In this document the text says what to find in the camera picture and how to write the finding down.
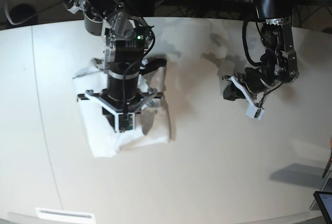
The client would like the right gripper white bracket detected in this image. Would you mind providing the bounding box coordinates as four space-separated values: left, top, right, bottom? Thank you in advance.
76 71 164 121

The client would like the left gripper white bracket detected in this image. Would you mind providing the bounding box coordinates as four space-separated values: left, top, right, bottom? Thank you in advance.
222 68 275 108

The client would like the white T-shirt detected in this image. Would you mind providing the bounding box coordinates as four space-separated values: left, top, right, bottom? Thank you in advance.
73 59 171 158

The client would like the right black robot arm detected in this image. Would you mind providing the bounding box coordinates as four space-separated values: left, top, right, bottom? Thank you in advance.
60 0 167 122

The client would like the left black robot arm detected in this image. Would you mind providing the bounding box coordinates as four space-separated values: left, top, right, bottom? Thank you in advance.
223 0 299 109

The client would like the white label strip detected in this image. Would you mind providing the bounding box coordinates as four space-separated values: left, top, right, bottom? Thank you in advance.
35 207 95 223

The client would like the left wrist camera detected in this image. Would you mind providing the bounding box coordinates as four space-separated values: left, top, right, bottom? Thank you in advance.
246 105 265 120

